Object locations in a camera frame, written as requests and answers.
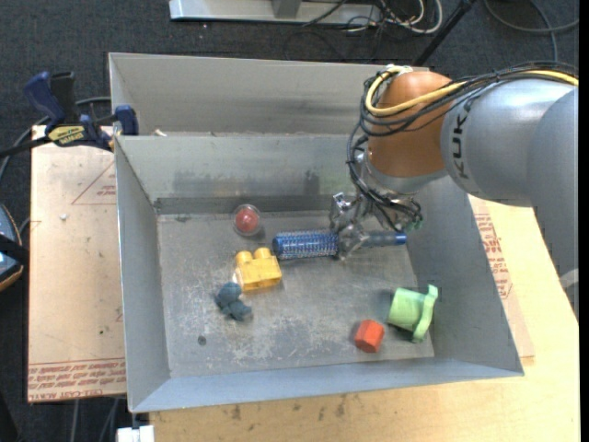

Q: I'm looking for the blue bristle brush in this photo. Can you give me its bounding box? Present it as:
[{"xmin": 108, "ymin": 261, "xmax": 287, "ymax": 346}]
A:
[{"xmin": 271, "ymin": 228, "xmax": 409, "ymax": 262}]

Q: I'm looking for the grey metal bin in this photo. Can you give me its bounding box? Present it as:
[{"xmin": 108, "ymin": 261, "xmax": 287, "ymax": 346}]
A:
[{"xmin": 108, "ymin": 52, "xmax": 525, "ymax": 414}]

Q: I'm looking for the orange-red block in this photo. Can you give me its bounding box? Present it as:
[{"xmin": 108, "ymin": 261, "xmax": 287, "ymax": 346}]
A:
[{"xmin": 352, "ymin": 319, "xmax": 387, "ymax": 355}]

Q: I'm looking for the light green cup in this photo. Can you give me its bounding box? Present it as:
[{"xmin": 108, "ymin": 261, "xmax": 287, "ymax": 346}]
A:
[{"xmin": 386, "ymin": 284, "xmax": 440, "ymax": 344}]

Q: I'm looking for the yellow toy brick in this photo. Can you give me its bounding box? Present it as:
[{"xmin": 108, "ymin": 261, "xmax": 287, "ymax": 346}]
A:
[{"xmin": 234, "ymin": 246, "xmax": 283, "ymax": 293}]

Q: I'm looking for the red ball in clear dome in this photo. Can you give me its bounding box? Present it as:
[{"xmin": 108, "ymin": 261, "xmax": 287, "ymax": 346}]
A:
[{"xmin": 232, "ymin": 203, "xmax": 263, "ymax": 238}]

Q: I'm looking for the dark blue-grey toy animal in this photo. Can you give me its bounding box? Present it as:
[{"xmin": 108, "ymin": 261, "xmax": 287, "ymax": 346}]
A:
[{"xmin": 214, "ymin": 281, "xmax": 254, "ymax": 323}]

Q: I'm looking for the brown cardboard board red print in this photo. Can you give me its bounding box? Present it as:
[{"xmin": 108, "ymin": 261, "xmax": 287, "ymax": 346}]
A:
[{"xmin": 27, "ymin": 124, "xmax": 537, "ymax": 404}]

